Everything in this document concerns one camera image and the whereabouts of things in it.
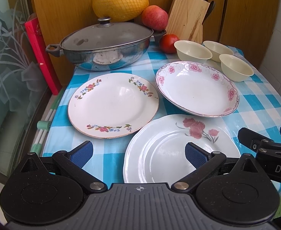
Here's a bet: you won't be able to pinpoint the cream bowl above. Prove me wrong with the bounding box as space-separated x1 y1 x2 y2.
174 40 213 63
203 40 234 62
219 54 254 82

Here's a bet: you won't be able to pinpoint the white plate red carnation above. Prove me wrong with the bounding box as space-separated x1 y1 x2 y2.
123 114 240 185

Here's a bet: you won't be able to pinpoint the white green drying rack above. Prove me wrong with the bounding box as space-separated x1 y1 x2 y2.
30 88 65 155

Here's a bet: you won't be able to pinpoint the deep plate pink flowers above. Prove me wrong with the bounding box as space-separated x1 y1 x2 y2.
156 61 240 118

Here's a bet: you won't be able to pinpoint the cream bowl back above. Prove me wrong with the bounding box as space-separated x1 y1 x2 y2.
203 40 234 62

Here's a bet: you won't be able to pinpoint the frosted glass door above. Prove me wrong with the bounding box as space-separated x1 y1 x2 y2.
0 0 48 176

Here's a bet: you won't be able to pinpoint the white plate small flowers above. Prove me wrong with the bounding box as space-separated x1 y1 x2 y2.
68 73 159 139

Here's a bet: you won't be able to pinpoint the red tomato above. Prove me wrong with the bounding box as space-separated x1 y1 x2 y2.
159 34 179 54

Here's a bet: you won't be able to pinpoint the steel pot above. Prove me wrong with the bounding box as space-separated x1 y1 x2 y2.
45 30 166 72

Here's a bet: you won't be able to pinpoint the wooden knife block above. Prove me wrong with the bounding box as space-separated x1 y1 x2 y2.
166 0 210 42

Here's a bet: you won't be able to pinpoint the red apple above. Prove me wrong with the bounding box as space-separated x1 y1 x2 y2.
141 5 168 31

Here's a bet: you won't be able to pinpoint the red cutting board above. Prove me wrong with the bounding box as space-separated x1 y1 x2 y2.
25 13 62 95

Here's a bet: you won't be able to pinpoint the grey pot lid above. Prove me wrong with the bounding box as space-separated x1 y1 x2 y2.
60 17 153 51

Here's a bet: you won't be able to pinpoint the yellow pomelo in net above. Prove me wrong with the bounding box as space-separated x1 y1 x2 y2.
92 0 149 22

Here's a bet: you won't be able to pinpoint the black scissors handle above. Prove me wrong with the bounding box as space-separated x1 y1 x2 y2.
202 0 215 23

